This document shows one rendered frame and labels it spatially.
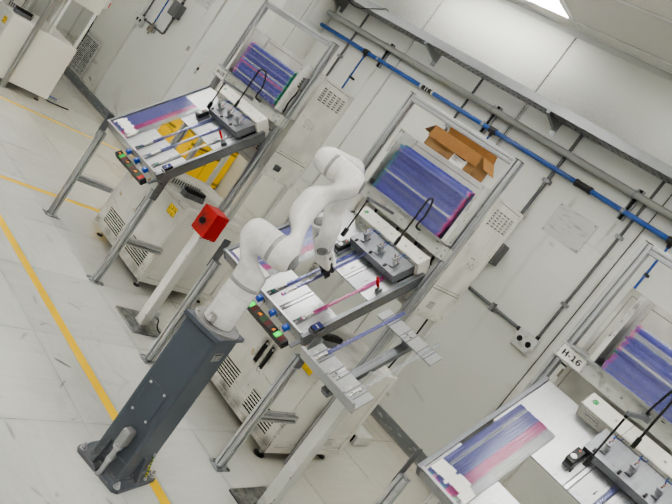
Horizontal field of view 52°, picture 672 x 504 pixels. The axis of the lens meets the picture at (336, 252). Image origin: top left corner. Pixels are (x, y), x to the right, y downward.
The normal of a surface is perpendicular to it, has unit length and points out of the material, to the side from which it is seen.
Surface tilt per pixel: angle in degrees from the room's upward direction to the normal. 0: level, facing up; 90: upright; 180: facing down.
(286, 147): 90
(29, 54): 90
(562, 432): 44
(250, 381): 90
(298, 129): 90
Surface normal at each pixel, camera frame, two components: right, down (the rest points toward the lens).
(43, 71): 0.59, 0.55
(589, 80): -0.56, -0.25
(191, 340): -0.38, -0.09
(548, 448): 0.03, -0.74
